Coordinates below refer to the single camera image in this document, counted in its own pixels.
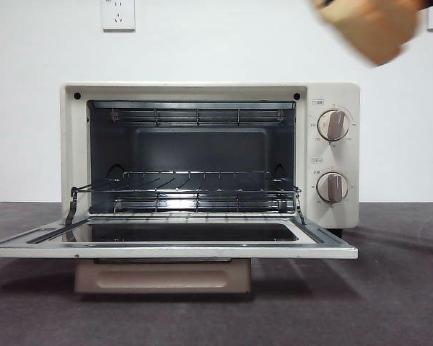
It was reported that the oven door with beige handle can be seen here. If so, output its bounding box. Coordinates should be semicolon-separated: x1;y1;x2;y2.
0;185;359;295

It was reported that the metal wire oven rack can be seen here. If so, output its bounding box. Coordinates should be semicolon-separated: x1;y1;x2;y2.
71;171;302;192

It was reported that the cream Toshiba toaster oven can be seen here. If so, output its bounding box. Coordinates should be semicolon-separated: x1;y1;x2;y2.
60;80;361;238

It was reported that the golden brown bread loaf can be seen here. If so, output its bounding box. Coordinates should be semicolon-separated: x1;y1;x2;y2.
309;0;424;68

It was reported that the beige oven temperature knob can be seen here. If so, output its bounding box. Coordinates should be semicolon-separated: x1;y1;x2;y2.
316;110;351;142

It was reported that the beige oven timer knob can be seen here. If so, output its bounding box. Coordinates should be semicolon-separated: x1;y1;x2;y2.
316;171;350;203

